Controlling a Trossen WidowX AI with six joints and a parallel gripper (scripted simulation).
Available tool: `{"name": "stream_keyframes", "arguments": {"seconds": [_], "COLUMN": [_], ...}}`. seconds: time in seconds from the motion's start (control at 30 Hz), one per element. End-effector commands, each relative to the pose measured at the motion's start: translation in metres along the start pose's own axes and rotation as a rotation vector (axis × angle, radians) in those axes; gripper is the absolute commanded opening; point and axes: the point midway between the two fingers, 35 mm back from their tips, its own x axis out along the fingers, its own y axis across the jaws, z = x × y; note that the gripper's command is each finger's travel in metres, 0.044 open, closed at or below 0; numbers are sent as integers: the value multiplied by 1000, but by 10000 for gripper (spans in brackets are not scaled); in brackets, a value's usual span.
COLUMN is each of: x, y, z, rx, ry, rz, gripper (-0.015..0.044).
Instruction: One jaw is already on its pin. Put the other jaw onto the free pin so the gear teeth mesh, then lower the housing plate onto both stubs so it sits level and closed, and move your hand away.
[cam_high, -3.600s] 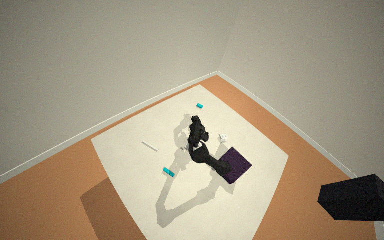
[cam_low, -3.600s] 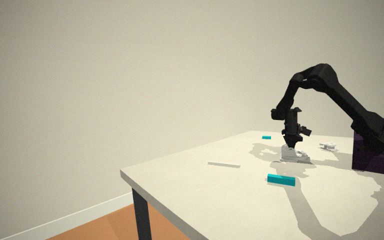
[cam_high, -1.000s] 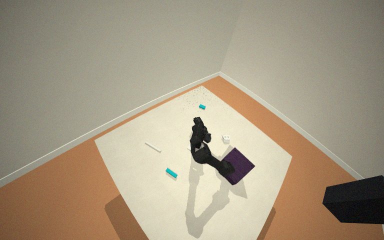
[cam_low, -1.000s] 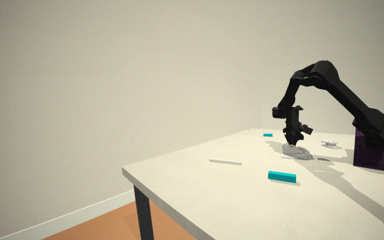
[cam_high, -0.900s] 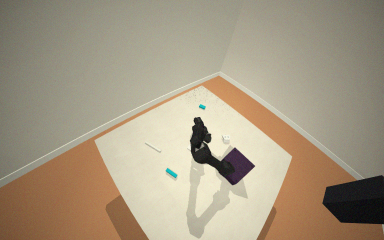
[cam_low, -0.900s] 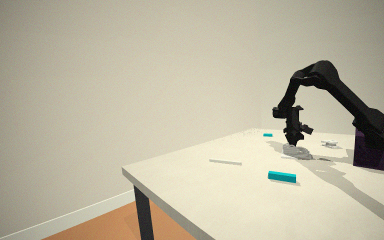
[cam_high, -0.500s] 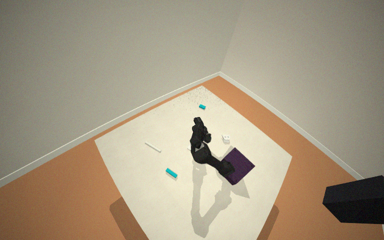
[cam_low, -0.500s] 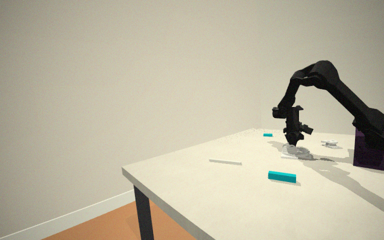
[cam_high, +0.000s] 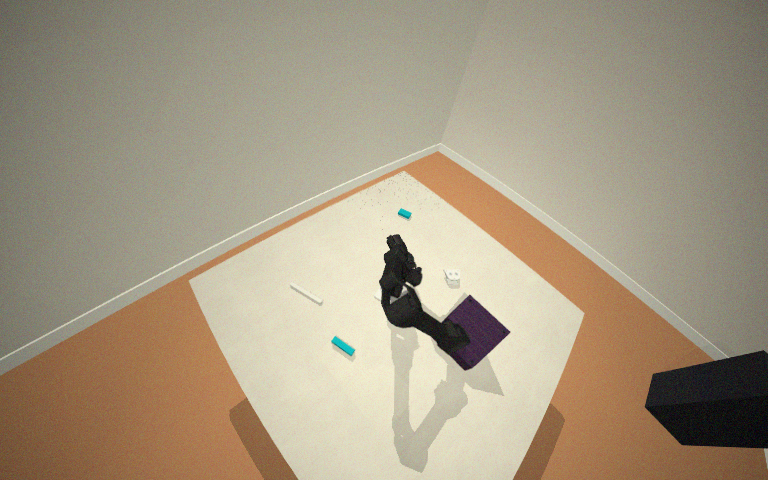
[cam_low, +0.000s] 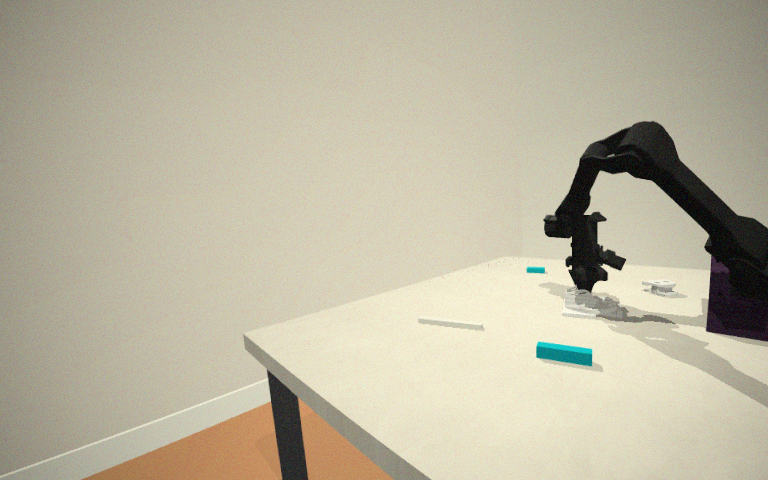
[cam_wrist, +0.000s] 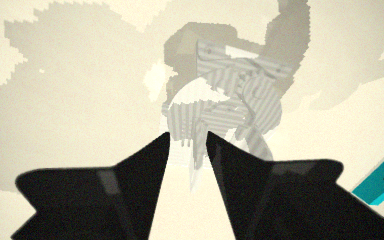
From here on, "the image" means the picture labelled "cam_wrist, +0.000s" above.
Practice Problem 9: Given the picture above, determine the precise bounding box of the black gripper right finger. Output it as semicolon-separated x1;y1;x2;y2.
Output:
206;131;344;240

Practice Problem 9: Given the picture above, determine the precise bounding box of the teal rectangular block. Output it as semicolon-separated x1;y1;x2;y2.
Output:
352;162;384;206

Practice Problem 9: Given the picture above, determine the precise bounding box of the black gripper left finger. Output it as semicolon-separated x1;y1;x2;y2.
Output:
15;132;170;240

